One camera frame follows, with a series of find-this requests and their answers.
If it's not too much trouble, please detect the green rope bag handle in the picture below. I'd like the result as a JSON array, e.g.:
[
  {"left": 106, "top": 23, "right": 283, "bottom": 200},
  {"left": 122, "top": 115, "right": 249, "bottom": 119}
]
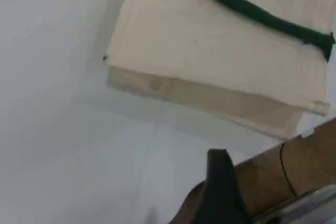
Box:
[{"left": 197, "top": 0, "right": 335, "bottom": 62}]

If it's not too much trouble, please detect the white canvas bag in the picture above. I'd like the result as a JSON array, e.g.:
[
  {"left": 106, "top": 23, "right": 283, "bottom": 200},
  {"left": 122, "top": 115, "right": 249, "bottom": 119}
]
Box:
[{"left": 106, "top": 0, "right": 336, "bottom": 141}]

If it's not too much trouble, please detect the thin black cable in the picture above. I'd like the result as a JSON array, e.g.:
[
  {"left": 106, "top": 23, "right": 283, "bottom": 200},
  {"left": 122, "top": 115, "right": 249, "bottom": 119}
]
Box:
[{"left": 279, "top": 142, "right": 298, "bottom": 196}]

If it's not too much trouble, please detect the grey metal frame bar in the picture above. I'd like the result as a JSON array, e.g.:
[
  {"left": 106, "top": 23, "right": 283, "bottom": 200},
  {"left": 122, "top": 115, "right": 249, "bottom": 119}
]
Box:
[{"left": 253, "top": 184, "right": 336, "bottom": 224}]

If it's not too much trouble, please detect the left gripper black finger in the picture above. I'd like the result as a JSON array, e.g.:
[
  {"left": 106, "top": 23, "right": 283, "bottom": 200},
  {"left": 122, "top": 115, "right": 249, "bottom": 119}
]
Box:
[{"left": 191, "top": 149, "right": 253, "bottom": 224}]

